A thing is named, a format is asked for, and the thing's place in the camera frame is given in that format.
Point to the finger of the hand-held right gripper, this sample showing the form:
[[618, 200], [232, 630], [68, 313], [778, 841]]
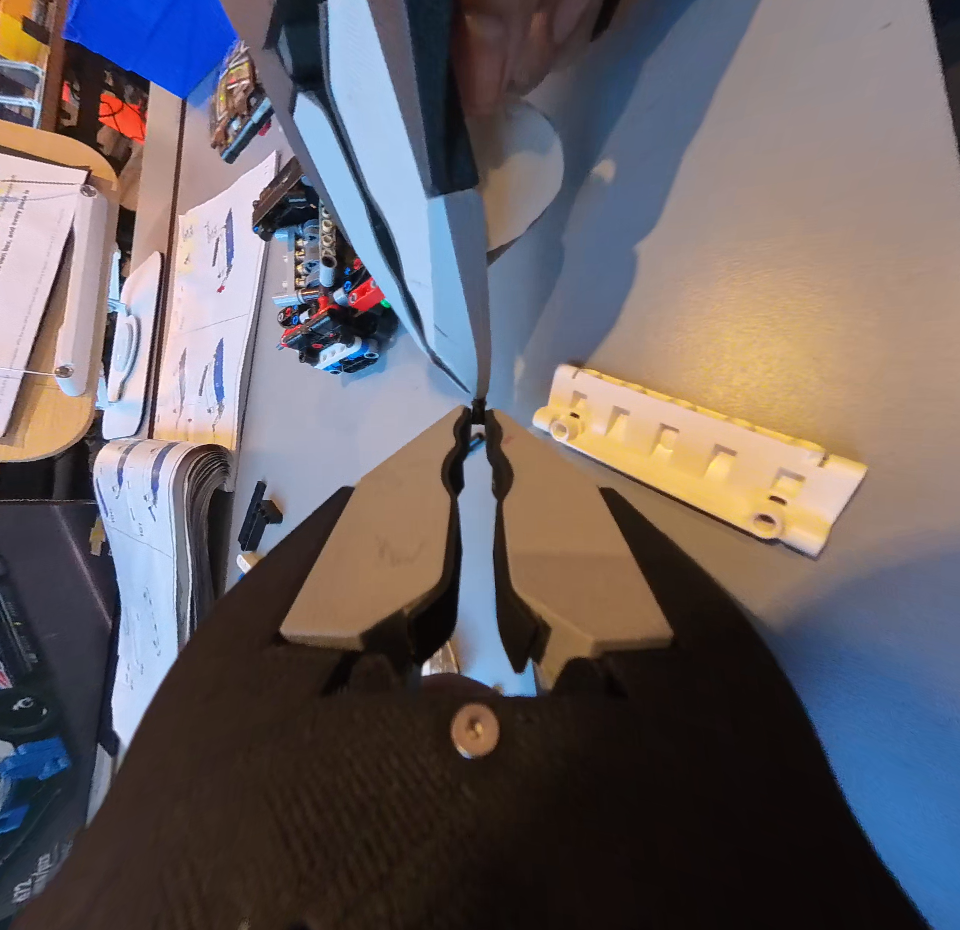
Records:
[[390, 104], [352, 187]]

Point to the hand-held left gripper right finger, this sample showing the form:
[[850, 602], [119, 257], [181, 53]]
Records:
[[585, 562]]

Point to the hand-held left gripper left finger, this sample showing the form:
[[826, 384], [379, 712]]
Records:
[[375, 562]]

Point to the white long toy panel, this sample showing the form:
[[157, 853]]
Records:
[[697, 465]]

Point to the small black connector pin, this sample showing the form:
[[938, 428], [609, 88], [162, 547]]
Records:
[[476, 416]]

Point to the grey desk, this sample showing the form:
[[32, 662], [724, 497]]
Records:
[[750, 232]]

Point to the person's right hand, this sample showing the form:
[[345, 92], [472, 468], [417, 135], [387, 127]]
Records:
[[525, 29]]

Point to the partly built toy car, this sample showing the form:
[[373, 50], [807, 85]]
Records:
[[330, 292]]

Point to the white angled toy beam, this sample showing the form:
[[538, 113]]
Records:
[[247, 562]]

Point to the black angled toy beam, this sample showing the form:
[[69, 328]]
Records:
[[255, 513]]

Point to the thick building instruction booklet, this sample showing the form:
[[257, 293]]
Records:
[[202, 307]]

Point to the orange plastic object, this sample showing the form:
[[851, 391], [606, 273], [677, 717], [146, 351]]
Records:
[[120, 116]]

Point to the blue plastic bin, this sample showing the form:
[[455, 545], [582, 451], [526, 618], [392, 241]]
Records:
[[150, 22]]

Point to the wooden book stand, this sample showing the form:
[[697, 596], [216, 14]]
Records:
[[75, 285]]

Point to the printed instruction sheet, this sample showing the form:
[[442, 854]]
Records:
[[30, 269]]

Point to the black toy car box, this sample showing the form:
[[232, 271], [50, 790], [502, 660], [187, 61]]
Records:
[[45, 645]]

